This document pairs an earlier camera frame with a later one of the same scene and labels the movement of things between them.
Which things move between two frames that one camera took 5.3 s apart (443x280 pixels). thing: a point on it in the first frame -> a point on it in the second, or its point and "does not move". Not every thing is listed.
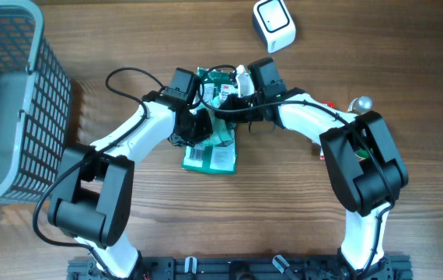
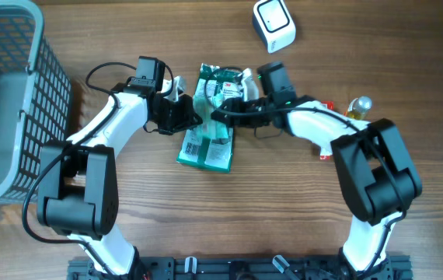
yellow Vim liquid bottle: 360,105 does not move
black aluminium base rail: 242,267 does not move
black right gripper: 240,115 does not move
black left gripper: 204,119 -> 189,117
